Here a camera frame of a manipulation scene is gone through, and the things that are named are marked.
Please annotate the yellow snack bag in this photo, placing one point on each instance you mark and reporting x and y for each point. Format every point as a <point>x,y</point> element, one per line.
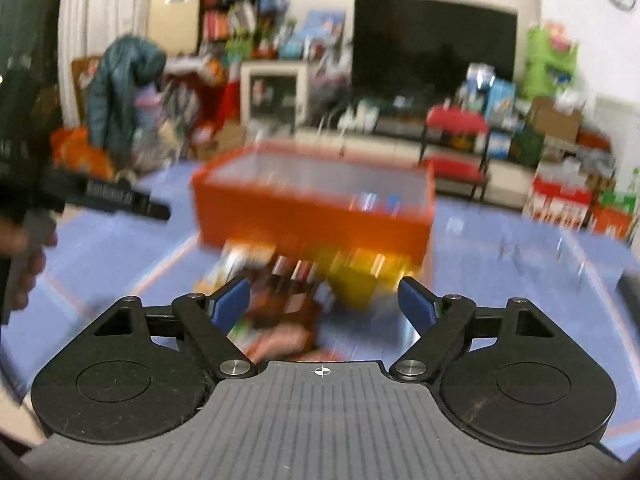
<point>360,275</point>

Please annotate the brown snack packet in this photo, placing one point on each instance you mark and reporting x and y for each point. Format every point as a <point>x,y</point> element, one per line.
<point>285,295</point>

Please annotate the light blue snack packet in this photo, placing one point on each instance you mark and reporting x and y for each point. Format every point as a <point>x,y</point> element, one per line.
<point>377,202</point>

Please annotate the cardboard box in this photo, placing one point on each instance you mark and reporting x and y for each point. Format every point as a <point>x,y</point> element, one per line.
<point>555,120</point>

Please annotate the teal puffer jacket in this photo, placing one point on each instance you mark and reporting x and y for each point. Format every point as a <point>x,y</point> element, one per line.
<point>125,95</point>

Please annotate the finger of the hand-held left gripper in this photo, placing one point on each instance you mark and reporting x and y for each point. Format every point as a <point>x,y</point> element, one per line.
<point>110,199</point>

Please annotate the beige standing air conditioner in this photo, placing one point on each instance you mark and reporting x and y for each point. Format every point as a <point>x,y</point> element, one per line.
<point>175,10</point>

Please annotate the red snack packet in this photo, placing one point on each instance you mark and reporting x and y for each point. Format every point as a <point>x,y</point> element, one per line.
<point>282,340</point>

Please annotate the black television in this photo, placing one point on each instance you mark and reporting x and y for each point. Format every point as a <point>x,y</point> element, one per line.
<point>435,45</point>

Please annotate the blue picture book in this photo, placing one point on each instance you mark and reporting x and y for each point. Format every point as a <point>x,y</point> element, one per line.
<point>325,27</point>

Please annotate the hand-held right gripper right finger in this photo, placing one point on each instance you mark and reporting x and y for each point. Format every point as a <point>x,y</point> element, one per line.
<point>415,305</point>

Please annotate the red chair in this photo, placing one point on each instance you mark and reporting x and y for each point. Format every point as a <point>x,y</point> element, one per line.
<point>457,145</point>

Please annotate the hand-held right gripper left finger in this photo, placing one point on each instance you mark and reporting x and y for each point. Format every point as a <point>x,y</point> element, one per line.
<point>232,305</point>

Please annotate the white glass-door cabinet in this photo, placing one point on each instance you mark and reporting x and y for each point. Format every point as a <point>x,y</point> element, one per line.
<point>272,92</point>

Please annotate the orange box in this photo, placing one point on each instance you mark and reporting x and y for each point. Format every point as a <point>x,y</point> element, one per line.
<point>310,220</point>

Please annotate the blue and white cartons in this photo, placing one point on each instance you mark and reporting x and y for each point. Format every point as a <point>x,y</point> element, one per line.
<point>487,90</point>

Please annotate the green storage bins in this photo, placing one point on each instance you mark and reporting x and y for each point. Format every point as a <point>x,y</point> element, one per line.
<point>552,62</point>

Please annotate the dark bookshelf with books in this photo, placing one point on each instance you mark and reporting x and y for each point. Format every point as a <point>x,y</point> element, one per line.
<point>235,5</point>

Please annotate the person's left hand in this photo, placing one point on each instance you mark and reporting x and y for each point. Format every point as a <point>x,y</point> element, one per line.
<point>34,272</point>

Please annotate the white curtain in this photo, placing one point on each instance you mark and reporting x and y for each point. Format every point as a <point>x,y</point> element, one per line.
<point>85,25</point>

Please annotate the orange shopping bags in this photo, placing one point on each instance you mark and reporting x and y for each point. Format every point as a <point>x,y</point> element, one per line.
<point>80,152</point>

